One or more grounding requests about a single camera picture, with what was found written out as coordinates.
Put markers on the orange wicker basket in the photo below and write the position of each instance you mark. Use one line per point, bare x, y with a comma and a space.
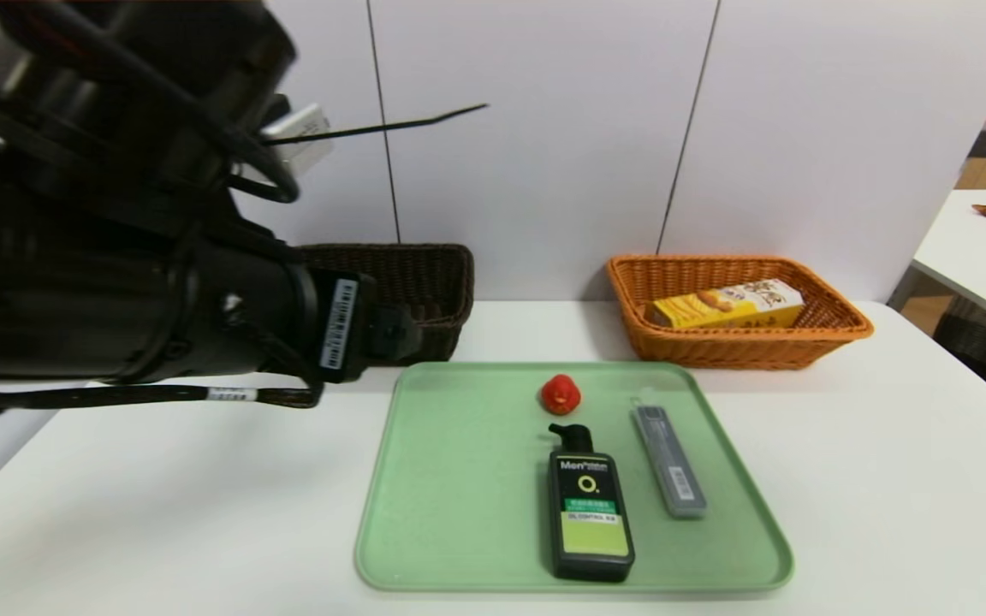
741, 346

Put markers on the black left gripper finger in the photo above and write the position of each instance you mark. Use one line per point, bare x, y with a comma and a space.
399, 338

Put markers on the dark brown wicker basket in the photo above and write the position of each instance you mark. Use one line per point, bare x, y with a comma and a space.
433, 291

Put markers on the white side table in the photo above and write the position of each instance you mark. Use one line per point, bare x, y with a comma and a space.
981, 265

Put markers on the grey transparent pencil lead case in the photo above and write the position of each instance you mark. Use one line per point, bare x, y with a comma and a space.
671, 466

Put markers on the black facial cleanser bottle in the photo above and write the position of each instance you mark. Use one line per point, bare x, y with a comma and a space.
589, 530

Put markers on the red rubber duck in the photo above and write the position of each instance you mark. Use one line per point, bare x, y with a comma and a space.
561, 395

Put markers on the yellow snack box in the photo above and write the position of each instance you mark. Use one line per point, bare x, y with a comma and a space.
724, 306

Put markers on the light green plastic tray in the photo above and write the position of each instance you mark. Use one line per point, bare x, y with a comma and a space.
459, 496

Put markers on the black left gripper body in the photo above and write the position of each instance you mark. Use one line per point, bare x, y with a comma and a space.
344, 326

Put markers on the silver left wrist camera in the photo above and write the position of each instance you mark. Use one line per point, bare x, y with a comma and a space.
305, 141

